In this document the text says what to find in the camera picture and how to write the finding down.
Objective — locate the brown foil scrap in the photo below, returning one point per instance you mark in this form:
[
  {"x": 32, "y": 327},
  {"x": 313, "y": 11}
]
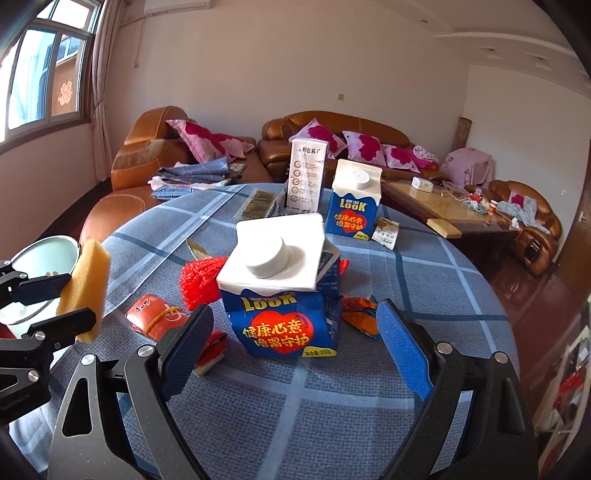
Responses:
[{"x": 199, "y": 251}]

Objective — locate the blue milk carton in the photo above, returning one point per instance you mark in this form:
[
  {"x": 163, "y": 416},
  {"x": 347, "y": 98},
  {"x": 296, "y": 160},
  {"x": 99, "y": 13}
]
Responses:
[
  {"x": 351, "y": 217},
  {"x": 277, "y": 332}
]

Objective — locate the blue plaid tablecloth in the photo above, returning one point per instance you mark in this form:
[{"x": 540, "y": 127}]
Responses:
[{"x": 323, "y": 415}]

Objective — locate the brown leather chaise sofa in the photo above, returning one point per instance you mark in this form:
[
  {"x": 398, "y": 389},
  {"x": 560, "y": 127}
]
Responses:
[{"x": 143, "y": 134}]

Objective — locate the brown leather armchair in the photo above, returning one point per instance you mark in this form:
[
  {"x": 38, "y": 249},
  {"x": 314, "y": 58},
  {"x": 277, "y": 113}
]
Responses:
[{"x": 535, "y": 249}]

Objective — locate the long pink floral pillow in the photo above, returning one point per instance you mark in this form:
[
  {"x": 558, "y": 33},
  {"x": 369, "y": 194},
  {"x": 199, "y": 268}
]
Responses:
[{"x": 203, "y": 138}]

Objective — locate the brown wooden door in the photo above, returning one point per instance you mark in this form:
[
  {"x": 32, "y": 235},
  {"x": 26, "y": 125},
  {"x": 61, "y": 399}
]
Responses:
[{"x": 582, "y": 258}]

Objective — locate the red foam net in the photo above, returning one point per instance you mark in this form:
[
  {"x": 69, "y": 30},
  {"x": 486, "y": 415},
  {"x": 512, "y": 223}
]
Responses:
[{"x": 198, "y": 281}]

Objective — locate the yellow sponge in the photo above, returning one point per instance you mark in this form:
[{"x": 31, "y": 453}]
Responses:
[{"x": 85, "y": 286}]

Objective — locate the pink floral cover cloth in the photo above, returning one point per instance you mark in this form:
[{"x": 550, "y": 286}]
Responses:
[{"x": 466, "y": 168}]

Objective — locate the tall white carton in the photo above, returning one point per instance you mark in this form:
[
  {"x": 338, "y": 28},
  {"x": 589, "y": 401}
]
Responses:
[{"x": 307, "y": 180}]

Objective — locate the red snack packet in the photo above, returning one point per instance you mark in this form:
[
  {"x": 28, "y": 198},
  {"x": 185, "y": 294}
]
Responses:
[
  {"x": 213, "y": 353},
  {"x": 152, "y": 316}
]

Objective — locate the clear gold packet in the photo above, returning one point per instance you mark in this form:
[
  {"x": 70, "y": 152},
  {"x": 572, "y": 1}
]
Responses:
[{"x": 256, "y": 205}]

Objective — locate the brown leather three-seat sofa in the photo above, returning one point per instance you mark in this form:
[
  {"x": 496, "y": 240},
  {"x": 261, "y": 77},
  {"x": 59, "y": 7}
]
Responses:
[{"x": 272, "y": 147}]

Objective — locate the small paper packet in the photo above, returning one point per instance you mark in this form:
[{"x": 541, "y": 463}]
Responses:
[{"x": 387, "y": 234}]

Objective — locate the white air conditioner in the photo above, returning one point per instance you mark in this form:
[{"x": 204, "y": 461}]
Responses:
[{"x": 178, "y": 5}]

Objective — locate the red gold foil wrapper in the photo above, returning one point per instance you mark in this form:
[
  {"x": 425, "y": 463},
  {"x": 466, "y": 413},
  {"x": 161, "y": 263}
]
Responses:
[{"x": 358, "y": 314}]

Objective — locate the window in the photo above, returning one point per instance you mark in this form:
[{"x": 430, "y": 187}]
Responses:
[{"x": 41, "y": 78}]

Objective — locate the pink rolled blanket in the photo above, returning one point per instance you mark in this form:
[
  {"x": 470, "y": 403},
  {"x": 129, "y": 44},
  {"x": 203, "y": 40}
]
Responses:
[{"x": 425, "y": 157}]

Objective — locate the white storage rack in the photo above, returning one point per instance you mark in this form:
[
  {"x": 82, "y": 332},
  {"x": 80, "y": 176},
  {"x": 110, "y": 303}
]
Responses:
[{"x": 568, "y": 397}]

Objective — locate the folded blue plaid bedsheets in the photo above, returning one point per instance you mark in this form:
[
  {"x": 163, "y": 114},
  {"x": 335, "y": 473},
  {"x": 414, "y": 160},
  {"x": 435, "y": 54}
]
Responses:
[{"x": 194, "y": 175}]

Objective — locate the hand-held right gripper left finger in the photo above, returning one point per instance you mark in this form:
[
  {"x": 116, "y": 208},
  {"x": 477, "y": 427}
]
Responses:
[{"x": 189, "y": 350}]

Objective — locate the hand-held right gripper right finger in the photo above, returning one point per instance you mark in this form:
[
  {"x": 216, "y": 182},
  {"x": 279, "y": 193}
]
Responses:
[{"x": 406, "y": 350}]

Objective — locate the tall patterned cylinder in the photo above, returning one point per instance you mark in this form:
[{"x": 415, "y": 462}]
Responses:
[{"x": 463, "y": 134}]

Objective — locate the red bottle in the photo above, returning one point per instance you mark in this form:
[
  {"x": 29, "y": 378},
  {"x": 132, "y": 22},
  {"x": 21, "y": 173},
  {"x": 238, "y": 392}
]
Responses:
[{"x": 494, "y": 207}]

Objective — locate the beige curtain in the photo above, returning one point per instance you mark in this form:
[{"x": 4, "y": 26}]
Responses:
[{"x": 104, "y": 92}]

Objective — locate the white tissue box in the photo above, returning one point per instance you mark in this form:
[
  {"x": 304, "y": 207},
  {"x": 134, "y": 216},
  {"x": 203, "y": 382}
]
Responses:
[{"x": 422, "y": 183}]

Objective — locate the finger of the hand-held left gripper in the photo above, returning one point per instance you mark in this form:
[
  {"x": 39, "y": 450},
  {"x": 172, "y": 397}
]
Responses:
[
  {"x": 64, "y": 327},
  {"x": 44, "y": 287}
]

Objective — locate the light blue clothing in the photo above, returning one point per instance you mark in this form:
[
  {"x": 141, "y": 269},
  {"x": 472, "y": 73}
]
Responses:
[{"x": 521, "y": 212}]

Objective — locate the wooden coffee table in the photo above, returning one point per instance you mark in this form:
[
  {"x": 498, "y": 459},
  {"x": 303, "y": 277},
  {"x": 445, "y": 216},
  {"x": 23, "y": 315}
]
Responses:
[{"x": 443, "y": 207}]

